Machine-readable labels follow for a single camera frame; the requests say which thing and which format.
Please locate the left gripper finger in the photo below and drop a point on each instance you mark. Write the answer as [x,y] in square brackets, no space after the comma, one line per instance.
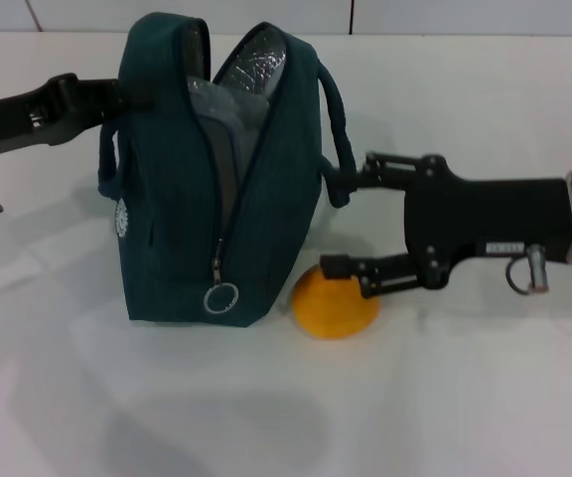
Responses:
[122,94]

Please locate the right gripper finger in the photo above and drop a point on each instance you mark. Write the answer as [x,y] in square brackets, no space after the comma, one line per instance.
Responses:
[390,275]
[390,171]

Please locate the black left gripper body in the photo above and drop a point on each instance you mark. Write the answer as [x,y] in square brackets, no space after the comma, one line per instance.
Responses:
[23,121]

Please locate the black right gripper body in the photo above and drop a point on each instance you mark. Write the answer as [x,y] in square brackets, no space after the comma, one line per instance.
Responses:
[489,218]

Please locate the orange toy fruit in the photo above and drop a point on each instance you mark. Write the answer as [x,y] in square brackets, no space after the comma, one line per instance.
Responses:
[330,313]

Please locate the dark teal lunch bag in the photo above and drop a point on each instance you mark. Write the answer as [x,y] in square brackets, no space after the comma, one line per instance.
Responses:
[167,208]

